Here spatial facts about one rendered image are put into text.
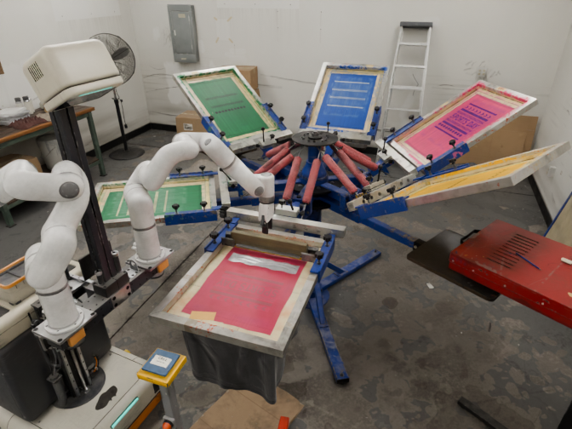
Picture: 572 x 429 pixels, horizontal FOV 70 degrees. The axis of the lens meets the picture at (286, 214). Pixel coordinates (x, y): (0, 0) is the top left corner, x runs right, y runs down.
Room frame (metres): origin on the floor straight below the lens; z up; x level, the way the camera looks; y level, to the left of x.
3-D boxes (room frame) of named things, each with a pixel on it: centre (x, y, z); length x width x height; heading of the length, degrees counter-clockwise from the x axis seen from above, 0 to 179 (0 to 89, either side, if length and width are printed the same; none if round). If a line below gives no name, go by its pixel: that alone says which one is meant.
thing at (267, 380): (1.26, 0.26, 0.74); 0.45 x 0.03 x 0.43; 71
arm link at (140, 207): (1.48, 0.60, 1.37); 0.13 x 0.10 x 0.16; 28
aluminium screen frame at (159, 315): (1.54, 0.16, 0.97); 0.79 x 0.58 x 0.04; 161
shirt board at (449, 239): (2.02, -0.63, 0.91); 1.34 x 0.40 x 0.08; 41
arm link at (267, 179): (1.73, 0.13, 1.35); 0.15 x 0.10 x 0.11; 118
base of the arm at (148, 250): (1.48, 0.61, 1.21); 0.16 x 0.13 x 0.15; 65
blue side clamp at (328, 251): (1.67, -0.18, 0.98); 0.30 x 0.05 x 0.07; 161
